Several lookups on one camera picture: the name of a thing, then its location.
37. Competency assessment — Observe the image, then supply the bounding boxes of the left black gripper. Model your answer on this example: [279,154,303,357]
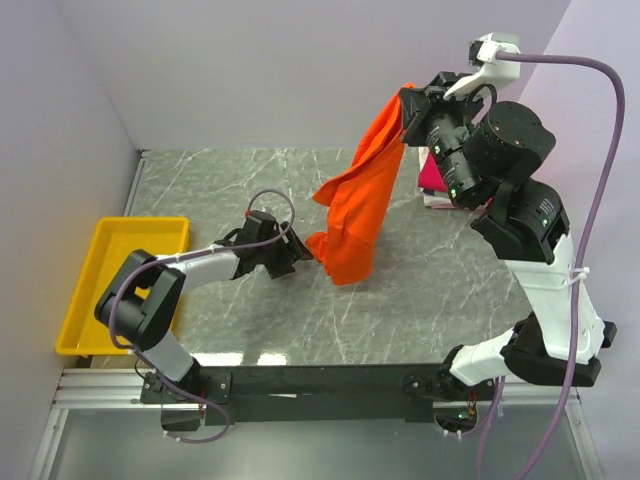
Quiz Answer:
[256,221,312,278]

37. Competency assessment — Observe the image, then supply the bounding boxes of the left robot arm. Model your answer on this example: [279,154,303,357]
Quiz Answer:
[94,210,313,402]

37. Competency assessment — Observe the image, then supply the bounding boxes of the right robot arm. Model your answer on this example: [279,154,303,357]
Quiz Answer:
[399,72,617,399]

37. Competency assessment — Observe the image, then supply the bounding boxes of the yellow plastic tray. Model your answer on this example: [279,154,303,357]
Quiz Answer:
[54,216,191,357]

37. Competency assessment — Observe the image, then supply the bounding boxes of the orange t shirt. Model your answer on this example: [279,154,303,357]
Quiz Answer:
[306,94,405,286]

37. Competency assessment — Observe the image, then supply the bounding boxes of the folded magenta t shirt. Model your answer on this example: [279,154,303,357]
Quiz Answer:
[417,147,447,193]

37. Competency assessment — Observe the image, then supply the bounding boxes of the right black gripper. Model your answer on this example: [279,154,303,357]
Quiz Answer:
[398,71,489,208]

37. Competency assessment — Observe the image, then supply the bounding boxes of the black base beam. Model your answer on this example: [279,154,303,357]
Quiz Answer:
[139,363,499,432]

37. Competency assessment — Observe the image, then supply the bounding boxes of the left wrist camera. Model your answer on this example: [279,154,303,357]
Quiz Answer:
[244,210,279,231]

